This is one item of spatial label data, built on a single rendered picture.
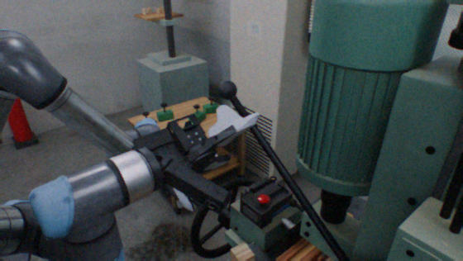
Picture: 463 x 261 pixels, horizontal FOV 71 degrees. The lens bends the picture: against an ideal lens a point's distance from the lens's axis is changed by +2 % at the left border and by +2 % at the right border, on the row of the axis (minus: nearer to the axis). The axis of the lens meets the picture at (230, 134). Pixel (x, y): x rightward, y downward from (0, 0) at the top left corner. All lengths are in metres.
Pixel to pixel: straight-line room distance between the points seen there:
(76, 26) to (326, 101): 3.07
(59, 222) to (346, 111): 0.42
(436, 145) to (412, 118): 0.04
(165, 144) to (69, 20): 2.92
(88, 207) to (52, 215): 0.04
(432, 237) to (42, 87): 0.74
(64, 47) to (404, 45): 3.17
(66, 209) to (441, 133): 0.47
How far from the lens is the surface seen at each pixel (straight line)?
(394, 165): 0.51
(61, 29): 3.41
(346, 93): 0.50
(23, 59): 0.82
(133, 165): 0.49
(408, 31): 0.48
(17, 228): 0.58
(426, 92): 0.46
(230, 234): 0.94
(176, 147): 0.54
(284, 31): 2.00
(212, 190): 0.51
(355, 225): 0.73
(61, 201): 0.47
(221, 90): 0.57
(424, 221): 0.42
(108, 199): 0.48
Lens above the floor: 1.56
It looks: 30 degrees down
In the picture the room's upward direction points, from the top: straight up
